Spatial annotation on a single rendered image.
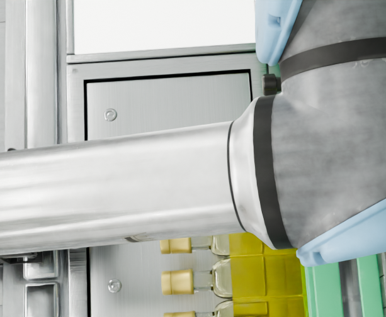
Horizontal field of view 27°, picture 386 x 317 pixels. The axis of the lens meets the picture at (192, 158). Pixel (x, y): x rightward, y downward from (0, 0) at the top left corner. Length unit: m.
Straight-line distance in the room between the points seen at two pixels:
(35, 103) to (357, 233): 0.90
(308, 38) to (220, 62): 0.78
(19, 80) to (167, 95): 0.26
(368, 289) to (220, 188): 0.46
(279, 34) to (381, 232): 0.15
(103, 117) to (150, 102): 0.08
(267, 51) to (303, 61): 0.03
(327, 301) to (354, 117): 0.48
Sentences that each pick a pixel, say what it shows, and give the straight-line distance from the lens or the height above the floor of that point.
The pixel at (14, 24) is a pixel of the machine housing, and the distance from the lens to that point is 1.44.
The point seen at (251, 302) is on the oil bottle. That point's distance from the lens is 1.09.
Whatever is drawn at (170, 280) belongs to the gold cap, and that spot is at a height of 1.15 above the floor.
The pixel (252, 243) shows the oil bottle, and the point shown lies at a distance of 1.10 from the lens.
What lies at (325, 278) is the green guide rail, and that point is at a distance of 0.99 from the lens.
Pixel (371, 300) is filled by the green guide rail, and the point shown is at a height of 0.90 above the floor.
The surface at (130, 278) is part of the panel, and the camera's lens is 1.26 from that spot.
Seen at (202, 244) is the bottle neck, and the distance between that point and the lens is 1.11.
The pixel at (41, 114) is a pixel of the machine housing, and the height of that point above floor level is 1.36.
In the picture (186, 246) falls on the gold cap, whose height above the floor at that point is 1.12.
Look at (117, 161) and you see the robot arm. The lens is 0.59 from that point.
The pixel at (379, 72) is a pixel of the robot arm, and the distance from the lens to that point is 0.54.
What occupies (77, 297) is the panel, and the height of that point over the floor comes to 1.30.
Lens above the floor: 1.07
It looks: 2 degrees up
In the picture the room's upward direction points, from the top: 94 degrees counter-clockwise
